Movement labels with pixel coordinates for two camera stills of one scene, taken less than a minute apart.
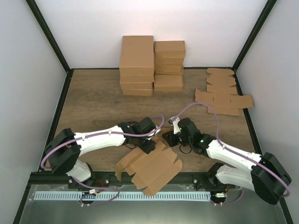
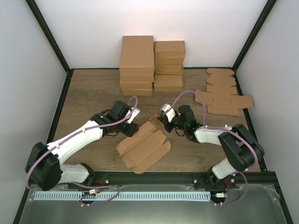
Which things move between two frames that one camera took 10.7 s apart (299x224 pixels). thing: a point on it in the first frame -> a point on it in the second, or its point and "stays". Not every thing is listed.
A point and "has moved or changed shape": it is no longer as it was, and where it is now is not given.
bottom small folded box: x=168 y=83 stays
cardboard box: x=150 y=171 has moved or changed shape
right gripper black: x=171 y=142 -> x=164 y=120
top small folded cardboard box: x=169 y=49 stays
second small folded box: x=169 y=60 stays
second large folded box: x=136 y=78 stays
